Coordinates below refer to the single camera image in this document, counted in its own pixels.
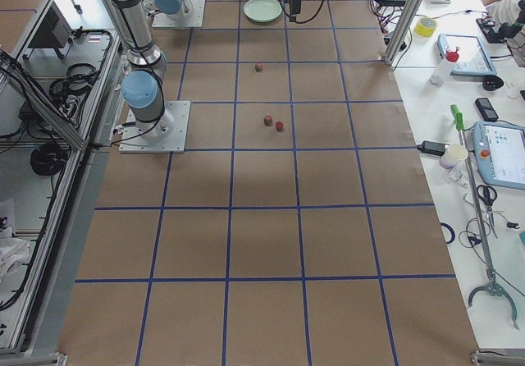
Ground blue teach pendant near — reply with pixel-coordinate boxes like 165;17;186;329
472;121;524;190

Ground yellow tape roll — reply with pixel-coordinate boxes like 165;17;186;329
413;16;437;38

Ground black power adapter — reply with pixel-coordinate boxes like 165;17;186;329
417;140;448;157

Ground blue teach pendant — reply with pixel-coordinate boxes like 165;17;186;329
472;121;524;190
436;34;497;77

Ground long reach grabber tool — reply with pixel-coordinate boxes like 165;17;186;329
450;103;521;330

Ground blue teach pendant far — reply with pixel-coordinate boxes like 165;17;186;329
436;34;497;77

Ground red strawberry two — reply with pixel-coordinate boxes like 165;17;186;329
263;115;273;126

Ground red strawberry three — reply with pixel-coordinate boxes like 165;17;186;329
275;121;285;132

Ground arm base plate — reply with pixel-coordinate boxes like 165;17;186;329
153;0;206;30
119;101;191;153

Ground white paper cup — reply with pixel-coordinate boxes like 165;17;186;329
439;144;468;169

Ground white squeeze bottle red cap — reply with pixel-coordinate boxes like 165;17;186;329
429;48;459;86

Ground black scissors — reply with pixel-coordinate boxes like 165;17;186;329
477;185;498;238

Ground aluminium frame post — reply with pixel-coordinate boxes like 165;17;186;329
384;0;422;65

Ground light green plate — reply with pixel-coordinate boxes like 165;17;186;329
243;0;282;23

